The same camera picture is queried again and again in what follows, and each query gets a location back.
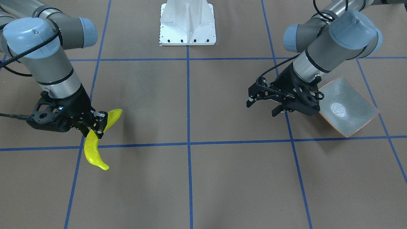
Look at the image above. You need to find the bright yellow-green banana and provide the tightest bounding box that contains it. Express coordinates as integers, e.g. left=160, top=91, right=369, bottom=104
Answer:
left=84, top=108, right=122, bottom=170

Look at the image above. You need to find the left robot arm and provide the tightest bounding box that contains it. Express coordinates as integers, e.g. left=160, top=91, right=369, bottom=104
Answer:
left=246, top=0, right=383, bottom=116

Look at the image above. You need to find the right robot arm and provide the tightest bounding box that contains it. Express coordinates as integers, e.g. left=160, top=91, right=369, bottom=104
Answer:
left=1, top=0, right=108, bottom=139

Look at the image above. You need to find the blue square plate orange rim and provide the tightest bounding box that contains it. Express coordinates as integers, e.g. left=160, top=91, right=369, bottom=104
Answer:
left=319, top=76, right=379, bottom=138

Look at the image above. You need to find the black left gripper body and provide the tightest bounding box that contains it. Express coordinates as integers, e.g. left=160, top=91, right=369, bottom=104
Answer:
left=249, top=64, right=324, bottom=115

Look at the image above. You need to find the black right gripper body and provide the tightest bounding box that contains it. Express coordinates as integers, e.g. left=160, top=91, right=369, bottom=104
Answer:
left=26, top=85, right=108, bottom=132

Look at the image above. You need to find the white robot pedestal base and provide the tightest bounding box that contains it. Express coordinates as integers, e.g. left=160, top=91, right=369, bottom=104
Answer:
left=159, top=0, right=217, bottom=45

